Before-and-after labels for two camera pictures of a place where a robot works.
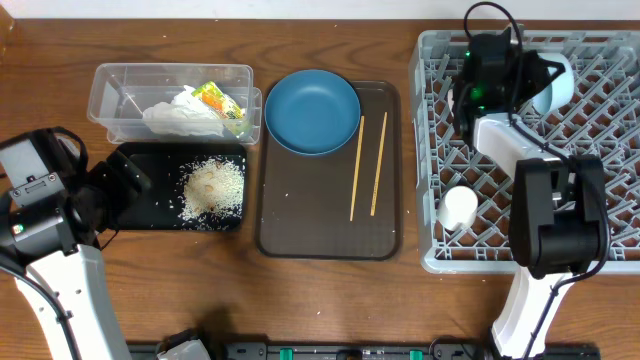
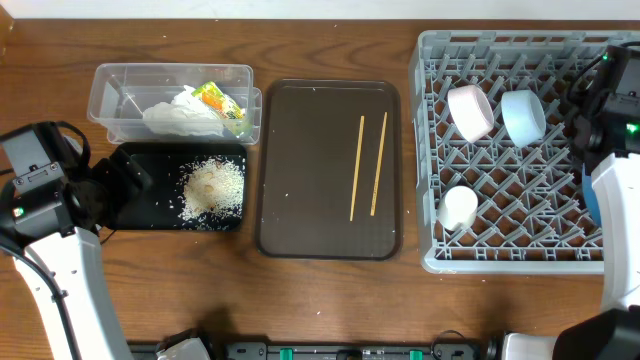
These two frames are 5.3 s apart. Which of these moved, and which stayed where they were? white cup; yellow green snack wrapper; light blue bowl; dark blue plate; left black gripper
Moved: dark blue plate; light blue bowl
Stayed: white cup; left black gripper; yellow green snack wrapper
